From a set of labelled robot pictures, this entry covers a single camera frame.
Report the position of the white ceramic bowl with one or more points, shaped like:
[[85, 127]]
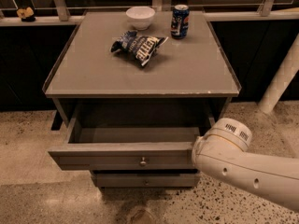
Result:
[[140, 17]]

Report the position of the grey drawer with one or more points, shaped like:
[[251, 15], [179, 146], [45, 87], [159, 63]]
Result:
[[106, 138], [144, 180]]

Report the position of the small yellow black object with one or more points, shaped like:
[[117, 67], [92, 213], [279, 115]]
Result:
[[26, 14]]

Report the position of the blue pepsi soda can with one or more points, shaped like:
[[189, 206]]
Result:
[[180, 21]]

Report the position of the white diagonal pipe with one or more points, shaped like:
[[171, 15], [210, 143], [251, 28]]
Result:
[[282, 79]]

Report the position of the blue kettle chips bag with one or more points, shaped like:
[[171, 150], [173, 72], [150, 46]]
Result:
[[141, 47]]

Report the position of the metal window railing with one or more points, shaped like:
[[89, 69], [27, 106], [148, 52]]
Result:
[[64, 12]]

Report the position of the grey bottom drawer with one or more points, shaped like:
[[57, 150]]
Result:
[[144, 180]]

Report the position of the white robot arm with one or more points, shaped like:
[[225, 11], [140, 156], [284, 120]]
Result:
[[222, 153]]

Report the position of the grey top drawer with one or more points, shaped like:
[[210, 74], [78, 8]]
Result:
[[106, 138]]

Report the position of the grey drawer cabinet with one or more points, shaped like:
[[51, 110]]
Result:
[[183, 74]]

